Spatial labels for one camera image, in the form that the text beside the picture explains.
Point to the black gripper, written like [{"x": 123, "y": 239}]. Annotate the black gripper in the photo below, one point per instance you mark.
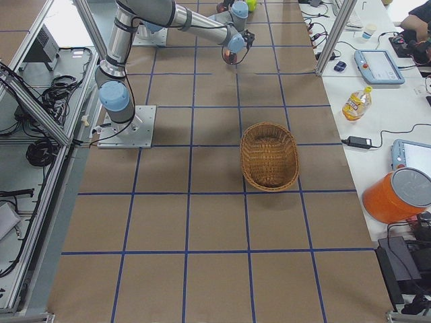
[{"x": 233, "y": 56}]

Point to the red apple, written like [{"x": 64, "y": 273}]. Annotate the red apple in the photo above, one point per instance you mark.
[
  {"x": 221, "y": 7},
  {"x": 230, "y": 57}
]

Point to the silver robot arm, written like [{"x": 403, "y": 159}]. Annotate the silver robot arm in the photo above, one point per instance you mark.
[
  {"x": 111, "y": 74},
  {"x": 168, "y": 14}
]

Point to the woven wicker basket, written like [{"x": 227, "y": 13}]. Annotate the woven wicker basket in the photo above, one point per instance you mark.
[{"x": 269, "y": 157}]

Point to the green apple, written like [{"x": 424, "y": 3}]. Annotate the green apple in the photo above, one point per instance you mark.
[{"x": 252, "y": 5}]

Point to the paper cup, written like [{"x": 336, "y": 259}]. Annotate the paper cup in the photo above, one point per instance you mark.
[{"x": 368, "y": 31}]

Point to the orange juice bottle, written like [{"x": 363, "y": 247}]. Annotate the orange juice bottle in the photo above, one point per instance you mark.
[{"x": 357, "y": 104}]

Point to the blue teach pendant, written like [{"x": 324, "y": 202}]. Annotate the blue teach pendant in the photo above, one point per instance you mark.
[
  {"x": 411, "y": 154},
  {"x": 377, "y": 67}
]

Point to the black power adapter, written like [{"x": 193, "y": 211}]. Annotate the black power adapter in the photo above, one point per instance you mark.
[{"x": 359, "y": 142}]

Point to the grey electronics box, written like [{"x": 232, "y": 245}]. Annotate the grey electronics box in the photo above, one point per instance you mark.
[{"x": 44, "y": 49}]

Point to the orange bucket with grey lid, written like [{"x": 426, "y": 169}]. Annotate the orange bucket with grey lid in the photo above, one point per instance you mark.
[{"x": 400, "y": 195}]

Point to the black box device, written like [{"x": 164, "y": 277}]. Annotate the black box device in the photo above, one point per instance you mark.
[{"x": 400, "y": 273}]

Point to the aluminium frame post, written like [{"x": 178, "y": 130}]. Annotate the aluminium frame post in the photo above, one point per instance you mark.
[{"x": 343, "y": 16}]

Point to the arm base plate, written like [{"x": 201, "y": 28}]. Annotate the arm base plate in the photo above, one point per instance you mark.
[
  {"x": 145, "y": 37},
  {"x": 138, "y": 134}
]

